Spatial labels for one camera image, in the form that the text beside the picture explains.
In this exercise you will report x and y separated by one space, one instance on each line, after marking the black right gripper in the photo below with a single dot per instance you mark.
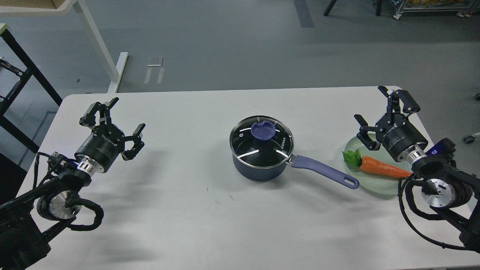
393 130

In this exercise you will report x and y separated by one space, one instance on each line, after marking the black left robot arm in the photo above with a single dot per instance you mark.
30 221

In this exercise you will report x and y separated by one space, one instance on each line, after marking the glass lid purple knob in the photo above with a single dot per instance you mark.
261 142

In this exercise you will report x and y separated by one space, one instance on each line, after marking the toy carrot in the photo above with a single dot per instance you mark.
370 165

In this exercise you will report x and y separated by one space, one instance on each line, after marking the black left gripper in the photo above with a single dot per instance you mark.
106 140

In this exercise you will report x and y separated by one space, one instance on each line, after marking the black metal rack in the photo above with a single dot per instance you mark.
24 76

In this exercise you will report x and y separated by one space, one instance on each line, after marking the caster wheel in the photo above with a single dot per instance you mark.
468 139

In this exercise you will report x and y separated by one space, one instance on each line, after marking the dark blue saucepan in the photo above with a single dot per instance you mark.
295 161

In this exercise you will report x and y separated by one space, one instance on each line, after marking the translucent green plate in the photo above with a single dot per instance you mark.
378 184

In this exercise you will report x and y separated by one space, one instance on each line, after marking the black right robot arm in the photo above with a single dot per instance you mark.
435 186

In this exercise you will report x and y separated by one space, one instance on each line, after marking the metal cart base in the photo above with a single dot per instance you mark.
462 8

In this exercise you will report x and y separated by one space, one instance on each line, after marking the black furniture leg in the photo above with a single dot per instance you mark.
329 8

